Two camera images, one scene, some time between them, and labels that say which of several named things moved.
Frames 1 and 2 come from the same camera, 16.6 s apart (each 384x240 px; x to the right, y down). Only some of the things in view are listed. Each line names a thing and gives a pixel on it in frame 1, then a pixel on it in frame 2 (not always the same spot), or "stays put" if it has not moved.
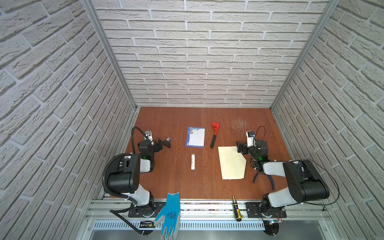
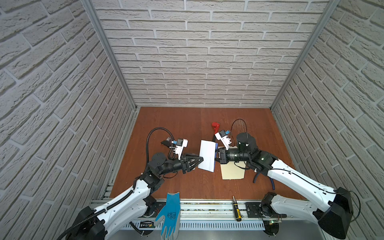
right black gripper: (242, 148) -> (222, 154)
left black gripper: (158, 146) -> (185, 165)
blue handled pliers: (259, 169) stays put
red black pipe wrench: (216, 126) stays put
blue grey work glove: (168, 218) stays put
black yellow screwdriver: (236, 210) stays put
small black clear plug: (167, 142) stays put
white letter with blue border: (195, 137) -> (208, 151)
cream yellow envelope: (233, 164) stays put
